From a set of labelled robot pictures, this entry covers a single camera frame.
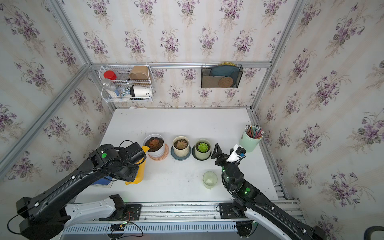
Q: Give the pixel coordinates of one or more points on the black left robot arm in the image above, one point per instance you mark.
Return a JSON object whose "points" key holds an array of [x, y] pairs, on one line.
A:
{"points": [[49, 213]]}

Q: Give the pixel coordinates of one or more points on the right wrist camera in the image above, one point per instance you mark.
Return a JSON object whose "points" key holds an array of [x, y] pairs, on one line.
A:
{"points": [[237, 154]]}

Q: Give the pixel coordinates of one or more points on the aluminium front rail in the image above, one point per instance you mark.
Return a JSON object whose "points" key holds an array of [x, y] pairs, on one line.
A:
{"points": [[202, 211]]}

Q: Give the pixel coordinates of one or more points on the pink saucer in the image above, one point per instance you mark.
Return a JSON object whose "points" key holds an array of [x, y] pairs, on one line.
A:
{"points": [[160, 154]]}

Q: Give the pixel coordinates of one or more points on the small circuit board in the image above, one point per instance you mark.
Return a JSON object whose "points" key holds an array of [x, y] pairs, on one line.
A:
{"points": [[117, 227]]}

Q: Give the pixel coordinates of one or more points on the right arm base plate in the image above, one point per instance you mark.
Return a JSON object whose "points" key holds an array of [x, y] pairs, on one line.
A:
{"points": [[231, 211]]}

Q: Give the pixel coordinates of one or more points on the round cork coaster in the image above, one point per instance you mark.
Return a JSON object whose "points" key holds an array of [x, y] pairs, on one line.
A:
{"points": [[226, 82]]}

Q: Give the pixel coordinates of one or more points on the white pot red succulent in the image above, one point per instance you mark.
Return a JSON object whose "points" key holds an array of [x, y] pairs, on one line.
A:
{"points": [[154, 142]]}

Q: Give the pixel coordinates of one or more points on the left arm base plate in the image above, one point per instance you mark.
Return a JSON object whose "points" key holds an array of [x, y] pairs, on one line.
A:
{"points": [[128, 213]]}

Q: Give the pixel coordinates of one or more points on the blue book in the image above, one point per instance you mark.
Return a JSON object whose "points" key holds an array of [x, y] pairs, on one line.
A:
{"points": [[103, 183]]}

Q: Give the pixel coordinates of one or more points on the dark green saucer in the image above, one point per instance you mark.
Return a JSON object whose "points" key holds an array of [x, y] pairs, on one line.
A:
{"points": [[201, 156]]}

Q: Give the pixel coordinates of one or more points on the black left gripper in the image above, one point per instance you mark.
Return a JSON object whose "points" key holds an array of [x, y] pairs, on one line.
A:
{"points": [[132, 178]]}

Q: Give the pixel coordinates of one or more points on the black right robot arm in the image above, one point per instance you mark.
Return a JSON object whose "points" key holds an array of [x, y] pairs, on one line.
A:
{"points": [[249, 202]]}

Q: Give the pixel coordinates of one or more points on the clear plastic bottle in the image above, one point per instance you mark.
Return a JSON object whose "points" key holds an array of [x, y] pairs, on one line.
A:
{"points": [[110, 88]]}

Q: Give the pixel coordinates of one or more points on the black mesh wall holder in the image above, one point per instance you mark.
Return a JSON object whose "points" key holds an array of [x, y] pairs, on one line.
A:
{"points": [[210, 82]]}

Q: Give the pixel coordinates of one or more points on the grey-blue saucer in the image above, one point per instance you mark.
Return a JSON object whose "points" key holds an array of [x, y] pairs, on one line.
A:
{"points": [[180, 158]]}

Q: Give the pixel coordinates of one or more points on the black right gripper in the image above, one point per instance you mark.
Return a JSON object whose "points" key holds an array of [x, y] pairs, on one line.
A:
{"points": [[223, 158]]}

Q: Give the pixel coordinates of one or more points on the white wire basket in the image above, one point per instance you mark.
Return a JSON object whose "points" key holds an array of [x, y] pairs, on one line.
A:
{"points": [[123, 83]]}

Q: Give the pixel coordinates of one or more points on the brown paper cup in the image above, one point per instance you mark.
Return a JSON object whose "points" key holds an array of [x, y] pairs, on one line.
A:
{"points": [[139, 73]]}

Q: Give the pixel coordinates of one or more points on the translucent green cup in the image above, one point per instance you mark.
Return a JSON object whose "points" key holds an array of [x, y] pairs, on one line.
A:
{"points": [[210, 179]]}

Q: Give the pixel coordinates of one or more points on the yellow plastic watering can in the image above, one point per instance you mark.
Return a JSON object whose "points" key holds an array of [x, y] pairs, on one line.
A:
{"points": [[141, 172]]}

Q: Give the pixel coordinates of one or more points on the red lid jar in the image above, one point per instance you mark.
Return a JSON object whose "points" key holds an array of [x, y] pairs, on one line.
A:
{"points": [[111, 75]]}

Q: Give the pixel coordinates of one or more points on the green pencil holder cup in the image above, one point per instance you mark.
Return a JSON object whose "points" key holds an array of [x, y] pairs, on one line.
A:
{"points": [[251, 137]]}

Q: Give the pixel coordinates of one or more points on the teal plate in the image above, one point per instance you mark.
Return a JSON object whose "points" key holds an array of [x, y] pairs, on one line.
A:
{"points": [[224, 71]]}

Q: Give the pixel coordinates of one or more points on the cream ribbed pot succulent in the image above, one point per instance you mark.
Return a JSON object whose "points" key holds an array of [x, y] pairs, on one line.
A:
{"points": [[181, 145]]}

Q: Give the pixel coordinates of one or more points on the white black paper cup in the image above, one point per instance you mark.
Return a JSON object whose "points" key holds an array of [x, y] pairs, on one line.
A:
{"points": [[141, 92]]}

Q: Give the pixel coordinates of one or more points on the green ribbed pot succulent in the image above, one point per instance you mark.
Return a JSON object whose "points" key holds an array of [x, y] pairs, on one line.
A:
{"points": [[203, 146]]}

